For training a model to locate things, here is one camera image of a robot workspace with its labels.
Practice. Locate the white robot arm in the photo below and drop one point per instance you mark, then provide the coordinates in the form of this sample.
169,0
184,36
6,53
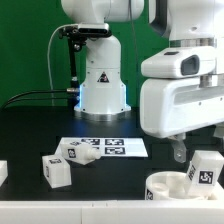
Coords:
195,29

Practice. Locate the white L-shaped fence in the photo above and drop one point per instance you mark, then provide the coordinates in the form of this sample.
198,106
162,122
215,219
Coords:
107,192

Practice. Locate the black camera stand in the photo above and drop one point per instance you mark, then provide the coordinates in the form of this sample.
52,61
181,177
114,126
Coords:
77,36

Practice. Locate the white round stool seat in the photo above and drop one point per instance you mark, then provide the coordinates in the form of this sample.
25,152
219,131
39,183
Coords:
168,185

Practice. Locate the white marker sheet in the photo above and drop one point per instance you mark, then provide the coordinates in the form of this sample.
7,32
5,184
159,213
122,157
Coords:
109,147

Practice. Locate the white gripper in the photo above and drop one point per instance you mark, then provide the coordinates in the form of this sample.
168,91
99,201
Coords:
170,108

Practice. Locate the white left fence block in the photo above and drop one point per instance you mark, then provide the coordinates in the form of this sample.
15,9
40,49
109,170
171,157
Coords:
3,171

